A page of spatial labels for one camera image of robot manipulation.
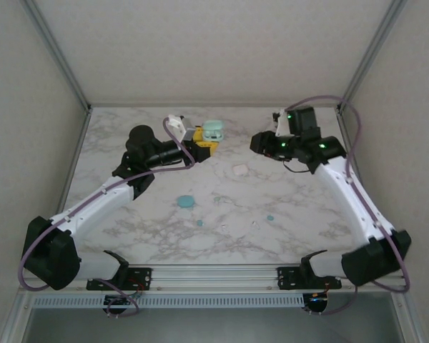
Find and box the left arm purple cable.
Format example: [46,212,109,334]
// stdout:
[18,118,196,319]

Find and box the small circuit board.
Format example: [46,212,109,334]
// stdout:
[302,292,330,314]
[105,294,133,307]

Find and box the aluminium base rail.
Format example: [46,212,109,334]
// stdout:
[149,264,280,291]

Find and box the aluminium wall foot rail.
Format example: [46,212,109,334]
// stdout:
[89,102,341,109]

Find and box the aluminium table side rail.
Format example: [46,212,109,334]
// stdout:
[55,109,94,219]
[337,109,377,221]

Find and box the aluminium corner post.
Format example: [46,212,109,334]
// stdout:
[337,0,410,114]
[19,0,93,111]

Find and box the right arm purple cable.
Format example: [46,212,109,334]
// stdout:
[285,94,412,317]

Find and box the mint green earbud charging case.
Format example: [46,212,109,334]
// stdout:
[202,119,225,142]

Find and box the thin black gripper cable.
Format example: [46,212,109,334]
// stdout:
[282,160,311,175]

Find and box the blue earbud charging case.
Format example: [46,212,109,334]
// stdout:
[176,194,197,210]

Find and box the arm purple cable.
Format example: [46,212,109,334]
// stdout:
[18,118,196,319]
[285,94,412,317]

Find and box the white slotted cable duct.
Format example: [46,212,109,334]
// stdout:
[31,294,305,309]

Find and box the grey metal lower panel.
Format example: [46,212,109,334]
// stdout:
[1,287,428,343]

